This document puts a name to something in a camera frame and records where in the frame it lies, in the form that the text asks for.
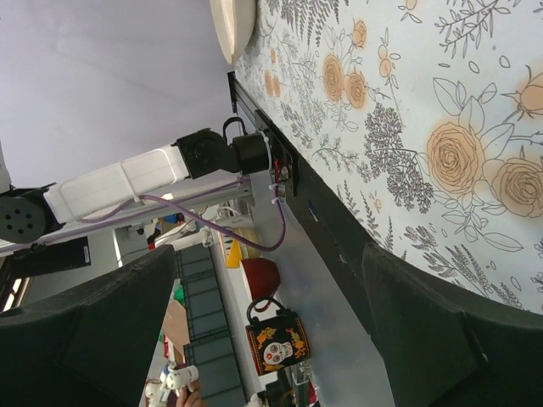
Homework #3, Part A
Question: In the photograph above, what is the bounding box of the black patterned mug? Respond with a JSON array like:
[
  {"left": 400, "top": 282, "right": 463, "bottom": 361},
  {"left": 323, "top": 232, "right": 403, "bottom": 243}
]
[{"left": 245, "top": 297, "right": 311, "bottom": 376}]

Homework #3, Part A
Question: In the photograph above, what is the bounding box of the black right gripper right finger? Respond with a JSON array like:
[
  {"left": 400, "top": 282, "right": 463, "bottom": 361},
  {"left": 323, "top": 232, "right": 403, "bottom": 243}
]
[{"left": 362, "top": 244, "right": 542, "bottom": 406}]

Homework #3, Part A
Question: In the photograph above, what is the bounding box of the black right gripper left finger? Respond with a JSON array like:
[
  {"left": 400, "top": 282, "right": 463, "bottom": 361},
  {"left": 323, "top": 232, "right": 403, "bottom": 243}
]
[{"left": 1, "top": 245, "right": 176, "bottom": 406}]

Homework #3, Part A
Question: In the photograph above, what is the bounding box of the dark red bowl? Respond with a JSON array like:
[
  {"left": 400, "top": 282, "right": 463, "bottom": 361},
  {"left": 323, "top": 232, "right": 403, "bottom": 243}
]
[{"left": 240, "top": 258, "right": 281, "bottom": 300}]

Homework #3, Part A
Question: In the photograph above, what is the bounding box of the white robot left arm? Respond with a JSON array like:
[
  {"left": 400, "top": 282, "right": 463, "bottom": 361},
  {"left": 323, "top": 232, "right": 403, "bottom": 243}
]
[{"left": 1, "top": 129, "right": 272, "bottom": 245}]

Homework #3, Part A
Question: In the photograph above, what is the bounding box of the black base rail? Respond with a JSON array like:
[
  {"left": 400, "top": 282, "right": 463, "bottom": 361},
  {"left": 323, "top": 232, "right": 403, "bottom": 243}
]
[{"left": 227, "top": 71, "right": 375, "bottom": 336}]

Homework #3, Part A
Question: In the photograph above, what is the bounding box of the floral table mat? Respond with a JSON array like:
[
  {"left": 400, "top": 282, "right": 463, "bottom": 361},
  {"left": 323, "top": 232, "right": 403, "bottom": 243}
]
[{"left": 235, "top": 1, "right": 542, "bottom": 313}]

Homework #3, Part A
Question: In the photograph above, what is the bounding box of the cream divided plate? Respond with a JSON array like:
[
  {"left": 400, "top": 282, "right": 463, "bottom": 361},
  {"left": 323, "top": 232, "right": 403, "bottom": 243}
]
[{"left": 210, "top": 0, "right": 257, "bottom": 65}]

